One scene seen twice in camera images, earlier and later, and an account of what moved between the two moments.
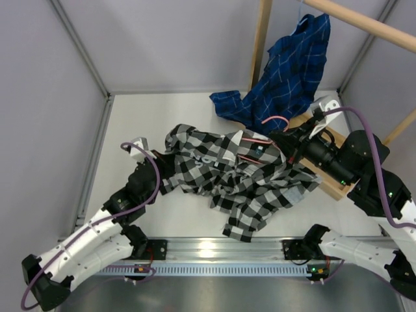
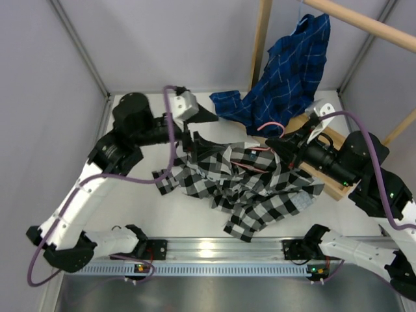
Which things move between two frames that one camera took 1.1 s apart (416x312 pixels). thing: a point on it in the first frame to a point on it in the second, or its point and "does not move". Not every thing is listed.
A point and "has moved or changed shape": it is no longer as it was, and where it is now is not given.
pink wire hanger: [264, 142] to [261, 148]
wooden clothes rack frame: [350, 19] does not move
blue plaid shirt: [293, 71] does not move
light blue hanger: [299, 23] does not move
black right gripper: [290, 143] does not move
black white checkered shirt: [246, 176] has moved or changed shape
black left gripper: [160, 157] to [202, 148]
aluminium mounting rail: [229, 250] does not move
